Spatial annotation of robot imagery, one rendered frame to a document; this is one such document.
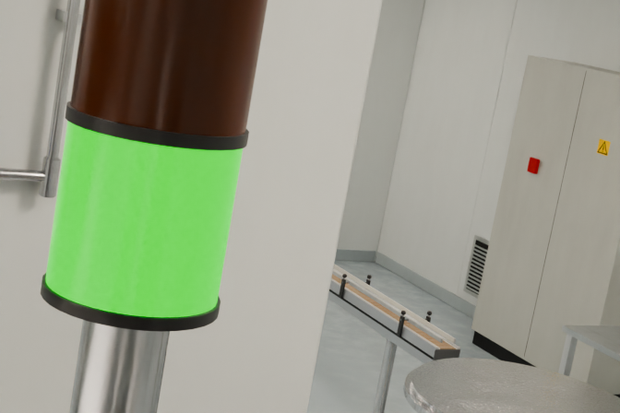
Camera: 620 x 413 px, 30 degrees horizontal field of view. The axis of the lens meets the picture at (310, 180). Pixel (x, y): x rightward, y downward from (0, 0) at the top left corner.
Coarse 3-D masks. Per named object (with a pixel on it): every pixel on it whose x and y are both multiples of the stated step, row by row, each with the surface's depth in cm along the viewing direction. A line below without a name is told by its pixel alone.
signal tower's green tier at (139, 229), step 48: (96, 144) 30; (144, 144) 30; (96, 192) 30; (144, 192) 30; (192, 192) 30; (96, 240) 30; (144, 240) 30; (192, 240) 31; (96, 288) 31; (144, 288) 31; (192, 288) 31
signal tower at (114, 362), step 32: (96, 128) 30; (128, 128) 30; (96, 320) 31; (128, 320) 31; (160, 320) 31; (192, 320) 31; (96, 352) 32; (128, 352) 32; (160, 352) 33; (96, 384) 32; (128, 384) 32; (160, 384) 33
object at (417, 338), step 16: (336, 272) 547; (336, 288) 540; (352, 288) 539; (368, 288) 532; (352, 304) 526; (368, 304) 515; (384, 304) 508; (368, 320) 514; (384, 320) 503; (400, 320) 490; (416, 320) 503; (400, 336) 490; (416, 336) 481; (432, 336) 475; (448, 336) 476; (416, 352) 480; (432, 352) 470; (448, 352) 472
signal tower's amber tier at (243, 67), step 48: (96, 0) 30; (144, 0) 29; (192, 0) 29; (240, 0) 30; (96, 48) 30; (144, 48) 29; (192, 48) 30; (240, 48) 30; (96, 96) 30; (144, 96) 30; (192, 96) 30; (240, 96) 31
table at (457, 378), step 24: (456, 360) 457; (480, 360) 462; (408, 384) 425; (432, 384) 423; (456, 384) 428; (480, 384) 433; (504, 384) 438; (528, 384) 443; (552, 384) 448; (576, 384) 453; (432, 408) 402; (456, 408) 403; (480, 408) 407; (504, 408) 411; (528, 408) 416; (552, 408) 420; (576, 408) 425; (600, 408) 430
